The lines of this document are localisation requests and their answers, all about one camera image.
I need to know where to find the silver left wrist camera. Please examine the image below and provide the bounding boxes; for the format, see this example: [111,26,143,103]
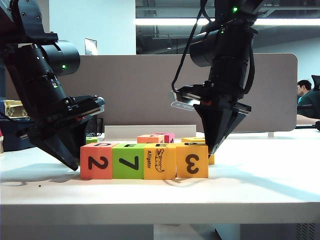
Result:
[94,96,106,114]

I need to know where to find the yellow block number 3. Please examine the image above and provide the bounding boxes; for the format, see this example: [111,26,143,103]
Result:
[175,142,210,179]

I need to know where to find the grey vent grille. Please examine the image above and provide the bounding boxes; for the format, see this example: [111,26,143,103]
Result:
[295,223,316,240]

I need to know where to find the yellow block with alligator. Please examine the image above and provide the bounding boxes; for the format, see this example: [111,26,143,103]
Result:
[143,143,180,181]

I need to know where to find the pink foam block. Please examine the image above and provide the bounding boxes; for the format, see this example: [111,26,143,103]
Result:
[154,132,175,145]

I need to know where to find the brown-grey desk divider panel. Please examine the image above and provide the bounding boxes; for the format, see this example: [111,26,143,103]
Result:
[4,53,299,133]

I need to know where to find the orange block letter F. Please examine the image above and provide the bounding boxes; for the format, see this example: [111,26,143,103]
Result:
[136,134,166,145]

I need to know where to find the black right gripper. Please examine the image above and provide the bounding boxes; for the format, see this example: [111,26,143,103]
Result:
[175,80,253,156]

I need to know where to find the black mug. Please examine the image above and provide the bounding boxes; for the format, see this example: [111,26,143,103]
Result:
[86,115,104,139]

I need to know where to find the green block number 7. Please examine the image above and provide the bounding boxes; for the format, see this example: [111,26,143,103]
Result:
[111,143,151,180]

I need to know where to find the gold cream box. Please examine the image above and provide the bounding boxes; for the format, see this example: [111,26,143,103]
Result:
[2,99,29,119]

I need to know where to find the yellow foam number block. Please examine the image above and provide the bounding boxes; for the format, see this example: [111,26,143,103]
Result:
[181,136,215,165]

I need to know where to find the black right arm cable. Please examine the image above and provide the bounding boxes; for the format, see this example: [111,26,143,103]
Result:
[243,47,256,95]

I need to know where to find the orange block number 2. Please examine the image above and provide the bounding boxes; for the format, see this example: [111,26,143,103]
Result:
[79,142,120,180]

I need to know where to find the black right camera cable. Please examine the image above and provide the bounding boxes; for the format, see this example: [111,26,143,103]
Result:
[171,0,209,91]

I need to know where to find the person in dark green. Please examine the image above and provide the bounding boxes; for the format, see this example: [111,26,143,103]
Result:
[296,79,320,126]

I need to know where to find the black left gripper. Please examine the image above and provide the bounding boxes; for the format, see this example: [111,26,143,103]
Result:
[15,94,101,172]

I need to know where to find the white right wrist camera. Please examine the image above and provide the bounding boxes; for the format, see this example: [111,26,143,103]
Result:
[169,90,201,112]

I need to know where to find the dark blue case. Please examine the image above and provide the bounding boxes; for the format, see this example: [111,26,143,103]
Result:
[0,117,38,153]

